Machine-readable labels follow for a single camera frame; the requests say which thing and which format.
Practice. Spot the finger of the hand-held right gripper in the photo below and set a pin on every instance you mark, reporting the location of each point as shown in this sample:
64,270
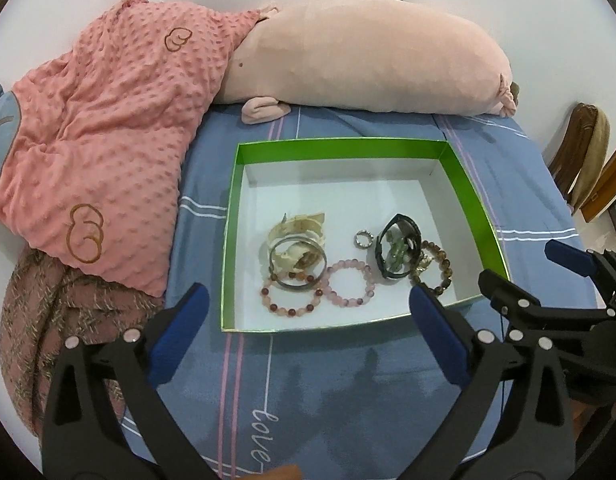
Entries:
568,257
543,317

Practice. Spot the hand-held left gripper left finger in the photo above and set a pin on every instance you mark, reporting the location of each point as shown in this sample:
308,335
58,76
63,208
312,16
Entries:
180,330

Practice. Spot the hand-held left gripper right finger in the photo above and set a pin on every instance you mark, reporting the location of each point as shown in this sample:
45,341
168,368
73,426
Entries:
438,330

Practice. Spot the silver bangle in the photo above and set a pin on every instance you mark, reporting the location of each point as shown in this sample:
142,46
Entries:
293,285

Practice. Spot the green cardboard box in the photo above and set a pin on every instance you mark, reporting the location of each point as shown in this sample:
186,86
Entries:
338,195

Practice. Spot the black bangle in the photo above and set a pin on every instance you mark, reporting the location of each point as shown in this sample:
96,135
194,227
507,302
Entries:
385,260

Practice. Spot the wooden chair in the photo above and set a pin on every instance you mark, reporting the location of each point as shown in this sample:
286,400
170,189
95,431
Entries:
563,160

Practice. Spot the blue striped bedsheet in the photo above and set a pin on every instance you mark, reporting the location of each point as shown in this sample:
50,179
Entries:
338,385

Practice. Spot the brown fuzzy blanket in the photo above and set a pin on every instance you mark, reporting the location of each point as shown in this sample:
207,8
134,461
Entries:
37,320

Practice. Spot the cream wrist watch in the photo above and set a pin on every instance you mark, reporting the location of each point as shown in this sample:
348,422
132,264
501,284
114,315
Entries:
300,227

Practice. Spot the pink dotted blanket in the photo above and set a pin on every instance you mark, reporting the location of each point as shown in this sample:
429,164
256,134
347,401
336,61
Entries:
112,125

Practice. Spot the blue grey cushion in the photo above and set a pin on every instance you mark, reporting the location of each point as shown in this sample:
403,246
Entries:
0,145

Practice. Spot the pink plush pillow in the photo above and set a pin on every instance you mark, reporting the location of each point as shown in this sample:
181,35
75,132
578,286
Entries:
363,55

